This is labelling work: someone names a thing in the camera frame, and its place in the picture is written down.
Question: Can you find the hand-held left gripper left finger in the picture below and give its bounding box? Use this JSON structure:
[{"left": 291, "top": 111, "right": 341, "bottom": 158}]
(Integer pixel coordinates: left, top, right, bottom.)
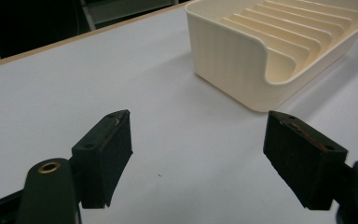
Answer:
[{"left": 71, "top": 108, "right": 134, "bottom": 210}]

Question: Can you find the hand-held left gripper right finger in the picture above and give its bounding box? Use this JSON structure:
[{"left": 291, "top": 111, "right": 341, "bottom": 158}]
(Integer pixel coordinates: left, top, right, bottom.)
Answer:
[{"left": 262, "top": 110, "right": 349, "bottom": 211}]

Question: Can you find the cream plastic dish rack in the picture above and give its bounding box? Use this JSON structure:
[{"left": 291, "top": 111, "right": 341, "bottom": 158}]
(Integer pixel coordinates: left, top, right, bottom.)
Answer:
[{"left": 184, "top": 0, "right": 358, "bottom": 113}]

